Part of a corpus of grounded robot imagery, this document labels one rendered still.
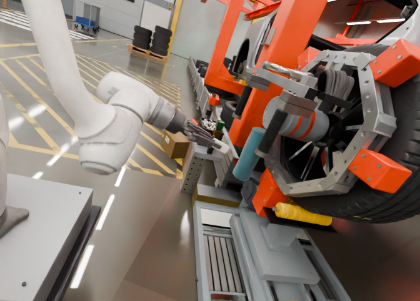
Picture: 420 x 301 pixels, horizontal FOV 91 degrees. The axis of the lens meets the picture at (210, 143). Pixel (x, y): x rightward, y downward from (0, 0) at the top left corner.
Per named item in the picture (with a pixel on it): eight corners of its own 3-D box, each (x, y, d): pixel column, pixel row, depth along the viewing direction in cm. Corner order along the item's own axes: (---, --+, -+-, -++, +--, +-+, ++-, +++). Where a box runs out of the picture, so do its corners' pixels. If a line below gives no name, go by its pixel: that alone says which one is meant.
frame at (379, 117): (320, 230, 69) (445, 66, 48) (304, 227, 68) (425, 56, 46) (264, 152, 118) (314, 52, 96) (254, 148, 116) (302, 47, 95)
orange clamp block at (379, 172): (366, 173, 60) (394, 194, 53) (345, 168, 59) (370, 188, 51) (382, 153, 58) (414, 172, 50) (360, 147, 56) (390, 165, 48)
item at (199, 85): (239, 118, 398) (247, 99, 383) (195, 106, 377) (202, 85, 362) (229, 104, 486) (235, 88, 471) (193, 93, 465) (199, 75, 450)
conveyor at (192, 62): (228, 103, 489) (234, 87, 474) (193, 93, 468) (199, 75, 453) (203, 67, 1093) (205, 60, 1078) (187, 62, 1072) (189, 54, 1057)
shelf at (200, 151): (220, 162, 124) (222, 158, 122) (193, 155, 119) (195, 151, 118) (212, 133, 162) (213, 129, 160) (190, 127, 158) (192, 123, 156)
